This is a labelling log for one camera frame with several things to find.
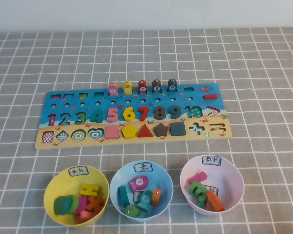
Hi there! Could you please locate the red wooden triangle piece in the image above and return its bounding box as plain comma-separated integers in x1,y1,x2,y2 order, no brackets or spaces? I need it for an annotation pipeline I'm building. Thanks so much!
137,124,154,138

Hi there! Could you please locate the brown wooden star piece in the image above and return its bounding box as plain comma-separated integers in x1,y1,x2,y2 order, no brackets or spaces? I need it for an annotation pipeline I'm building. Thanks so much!
153,123,169,137

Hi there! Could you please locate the yellow wooden pentagon piece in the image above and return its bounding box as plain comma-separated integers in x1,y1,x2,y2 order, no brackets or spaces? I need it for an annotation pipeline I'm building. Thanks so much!
121,126,138,139

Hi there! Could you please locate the dark grey square piece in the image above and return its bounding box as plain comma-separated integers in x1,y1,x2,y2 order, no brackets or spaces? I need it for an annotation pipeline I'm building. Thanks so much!
170,121,187,136

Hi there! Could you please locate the pink wooden trapezoid piece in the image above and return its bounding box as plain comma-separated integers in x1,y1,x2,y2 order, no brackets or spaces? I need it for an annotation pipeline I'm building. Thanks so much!
104,126,120,140

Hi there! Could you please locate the wooden number puzzle board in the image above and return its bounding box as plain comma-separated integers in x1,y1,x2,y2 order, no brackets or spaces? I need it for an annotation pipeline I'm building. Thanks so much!
34,82,234,150

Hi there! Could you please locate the light blue plastic bowl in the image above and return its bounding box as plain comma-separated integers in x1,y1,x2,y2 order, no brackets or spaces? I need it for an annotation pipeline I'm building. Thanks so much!
109,160,174,222

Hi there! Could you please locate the yellow wooden equals piece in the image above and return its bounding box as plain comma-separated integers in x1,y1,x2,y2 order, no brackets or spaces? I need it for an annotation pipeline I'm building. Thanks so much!
79,184,101,197

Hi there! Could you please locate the pink plastic bowl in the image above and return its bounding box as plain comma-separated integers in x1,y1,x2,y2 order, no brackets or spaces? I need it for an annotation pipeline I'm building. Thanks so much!
179,155,245,216

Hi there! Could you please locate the magenta wooden rectangle piece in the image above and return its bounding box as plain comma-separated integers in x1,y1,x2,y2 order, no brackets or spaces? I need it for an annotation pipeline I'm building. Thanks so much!
74,196,90,215

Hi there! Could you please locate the orange wooden number piece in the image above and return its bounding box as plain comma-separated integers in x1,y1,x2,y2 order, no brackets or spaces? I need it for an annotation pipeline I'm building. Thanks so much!
206,190,225,212

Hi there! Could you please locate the yellow plastic bowl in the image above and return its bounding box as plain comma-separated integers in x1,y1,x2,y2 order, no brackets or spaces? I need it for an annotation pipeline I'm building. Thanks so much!
43,165,110,227

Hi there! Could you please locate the light green round piece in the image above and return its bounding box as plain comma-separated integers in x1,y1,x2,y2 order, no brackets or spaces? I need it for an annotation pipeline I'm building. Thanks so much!
67,194,80,215

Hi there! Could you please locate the salmon wooden angle piece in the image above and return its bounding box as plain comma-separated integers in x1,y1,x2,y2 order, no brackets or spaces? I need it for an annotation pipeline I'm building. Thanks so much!
75,211,96,224

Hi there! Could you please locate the green wooden heart piece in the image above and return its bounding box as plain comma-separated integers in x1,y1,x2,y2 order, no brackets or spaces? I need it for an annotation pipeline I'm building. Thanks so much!
53,196,72,216

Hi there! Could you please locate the red wooden number seven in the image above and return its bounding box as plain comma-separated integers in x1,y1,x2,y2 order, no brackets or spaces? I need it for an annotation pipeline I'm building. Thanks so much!
138,106,151,121

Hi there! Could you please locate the brown wooden number eight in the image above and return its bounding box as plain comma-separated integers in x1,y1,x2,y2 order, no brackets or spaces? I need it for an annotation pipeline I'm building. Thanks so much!
153,106,166,120

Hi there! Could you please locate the yellow wooden number six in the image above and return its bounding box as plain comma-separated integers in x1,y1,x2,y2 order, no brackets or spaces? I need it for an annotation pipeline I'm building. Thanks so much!
123,106,136,122

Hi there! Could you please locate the red wooden fish seven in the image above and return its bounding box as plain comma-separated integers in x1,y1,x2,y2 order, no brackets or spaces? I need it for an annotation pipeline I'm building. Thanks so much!
137,80,148,95

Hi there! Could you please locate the dark grey number nine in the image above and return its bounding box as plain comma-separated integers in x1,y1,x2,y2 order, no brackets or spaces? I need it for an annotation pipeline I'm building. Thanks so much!
169,105,182,120

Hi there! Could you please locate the brown wooden fish eight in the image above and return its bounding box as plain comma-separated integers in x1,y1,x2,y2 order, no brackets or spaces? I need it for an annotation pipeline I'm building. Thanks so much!
152,79,163,94

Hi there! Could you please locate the pink wooden number five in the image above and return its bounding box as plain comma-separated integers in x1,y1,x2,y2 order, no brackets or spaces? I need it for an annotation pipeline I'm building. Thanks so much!
106,107,120,123

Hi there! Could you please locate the yellow wooden fish six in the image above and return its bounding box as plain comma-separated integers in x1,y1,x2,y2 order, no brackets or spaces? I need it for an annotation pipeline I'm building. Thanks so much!
123,81,133,95

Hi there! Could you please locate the dark grey fish nine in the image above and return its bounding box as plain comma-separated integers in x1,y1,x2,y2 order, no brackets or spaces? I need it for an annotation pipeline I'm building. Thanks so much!
167,78,178,93

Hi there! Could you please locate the pink wooden fish five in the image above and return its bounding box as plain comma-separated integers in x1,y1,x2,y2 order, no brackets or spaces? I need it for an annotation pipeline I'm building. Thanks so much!
108,82,119,96

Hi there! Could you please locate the teal wooden number four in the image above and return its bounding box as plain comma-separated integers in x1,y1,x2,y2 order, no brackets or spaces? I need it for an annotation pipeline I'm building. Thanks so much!
89,109,105,124

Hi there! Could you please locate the grey checked tablecloth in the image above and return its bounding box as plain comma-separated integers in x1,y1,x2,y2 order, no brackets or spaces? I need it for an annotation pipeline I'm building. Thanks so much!
0,26,293,234

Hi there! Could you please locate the magenta wooden fish one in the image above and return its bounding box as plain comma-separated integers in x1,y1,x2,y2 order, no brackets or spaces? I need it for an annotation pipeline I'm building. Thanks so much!
128,175,150,192

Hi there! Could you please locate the magenta wooden number one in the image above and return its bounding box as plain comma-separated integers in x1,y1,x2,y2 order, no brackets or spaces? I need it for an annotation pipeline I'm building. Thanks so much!
189,171,208,185

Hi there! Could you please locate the orange wooden fish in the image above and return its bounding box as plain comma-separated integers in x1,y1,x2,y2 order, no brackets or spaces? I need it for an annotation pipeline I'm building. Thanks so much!
151,188,162,207

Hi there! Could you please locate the teal wooden fish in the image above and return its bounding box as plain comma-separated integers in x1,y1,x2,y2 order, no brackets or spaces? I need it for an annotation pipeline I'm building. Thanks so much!
116,185,130,208

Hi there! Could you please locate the teal wooden fish two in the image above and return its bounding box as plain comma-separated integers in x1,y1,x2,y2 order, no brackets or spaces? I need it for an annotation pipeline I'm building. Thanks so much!
136,190,154,212

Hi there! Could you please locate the green wooden number three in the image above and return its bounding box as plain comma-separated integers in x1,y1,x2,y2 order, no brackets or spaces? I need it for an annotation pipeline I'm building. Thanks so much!
188,181,208,203

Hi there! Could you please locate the green wooden fish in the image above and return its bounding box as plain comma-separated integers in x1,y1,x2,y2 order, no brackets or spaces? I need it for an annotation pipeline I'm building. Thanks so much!
124,204,142,218

